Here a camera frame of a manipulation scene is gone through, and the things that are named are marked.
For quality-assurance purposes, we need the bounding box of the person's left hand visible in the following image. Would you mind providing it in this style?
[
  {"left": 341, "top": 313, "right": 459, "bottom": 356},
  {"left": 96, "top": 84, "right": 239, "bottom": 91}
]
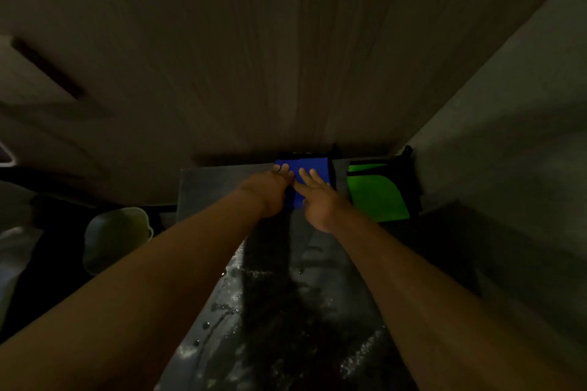
[{"left": 238, "top": 163, "right": 295, "bottom": 219}]

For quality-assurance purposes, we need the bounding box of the person's right hand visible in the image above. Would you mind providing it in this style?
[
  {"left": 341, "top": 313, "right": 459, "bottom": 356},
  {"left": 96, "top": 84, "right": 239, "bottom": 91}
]
[{"left": 293, "top": 167, "right": 354, "bottom": 235}]

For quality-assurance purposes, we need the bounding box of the blue cloth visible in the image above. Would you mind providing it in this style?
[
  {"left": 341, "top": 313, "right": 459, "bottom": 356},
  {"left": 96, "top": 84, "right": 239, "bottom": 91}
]
[{"left": 274, "top": 156, "right": 332, "bottom": 210}]

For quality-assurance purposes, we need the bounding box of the person's right forearm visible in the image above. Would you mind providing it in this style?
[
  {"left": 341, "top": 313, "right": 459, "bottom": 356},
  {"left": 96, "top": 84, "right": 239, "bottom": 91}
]
[{"left": 327, "top": 208, "right": 587, "bottom": 391}]

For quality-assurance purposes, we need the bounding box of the person's left forearm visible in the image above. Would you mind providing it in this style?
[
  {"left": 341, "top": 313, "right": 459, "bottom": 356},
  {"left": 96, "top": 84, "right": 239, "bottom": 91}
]
[{"left": 0, "top": 188, "right": 268, "bottom": 391}]

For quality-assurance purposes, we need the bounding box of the green cloth with black trim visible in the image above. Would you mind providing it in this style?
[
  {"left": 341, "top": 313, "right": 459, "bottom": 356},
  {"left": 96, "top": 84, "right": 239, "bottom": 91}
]
[{"left": 346, "top": 156, "right": 423, "bottom": 223}]

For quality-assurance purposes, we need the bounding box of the wooden cabinet door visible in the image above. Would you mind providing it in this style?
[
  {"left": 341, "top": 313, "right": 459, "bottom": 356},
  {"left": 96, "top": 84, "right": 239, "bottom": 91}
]
[{"left": 0, "top": 0, "right": 587, "bottom": 206}]

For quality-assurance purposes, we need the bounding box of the pale green plastic bucket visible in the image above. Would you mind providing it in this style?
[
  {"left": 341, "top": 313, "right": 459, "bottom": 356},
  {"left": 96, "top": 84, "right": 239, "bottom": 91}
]
[{"left": 83, "top": 207, "right": 154, "bottom": 277}]

